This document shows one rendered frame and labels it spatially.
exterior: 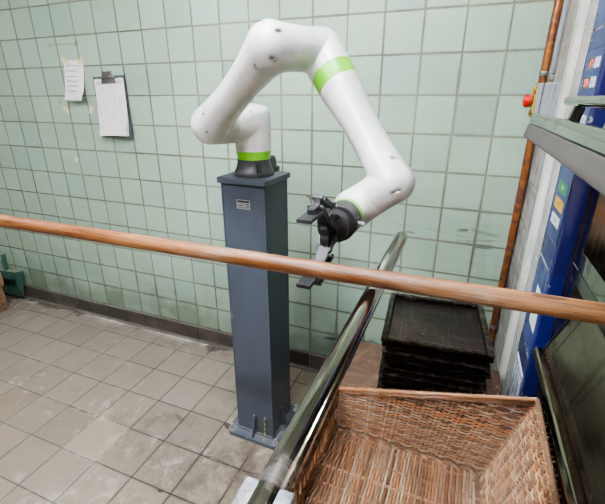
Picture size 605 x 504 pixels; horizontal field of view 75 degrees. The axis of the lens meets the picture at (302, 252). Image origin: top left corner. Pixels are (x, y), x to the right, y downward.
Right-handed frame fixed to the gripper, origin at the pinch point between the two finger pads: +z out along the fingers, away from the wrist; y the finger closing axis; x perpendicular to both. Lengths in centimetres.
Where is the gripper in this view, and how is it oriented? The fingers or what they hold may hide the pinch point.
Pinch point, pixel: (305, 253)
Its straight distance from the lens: 77.7
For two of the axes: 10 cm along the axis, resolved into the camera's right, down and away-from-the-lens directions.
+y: -0.1, 9.3, 3.7
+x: -9.2, -1.5, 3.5
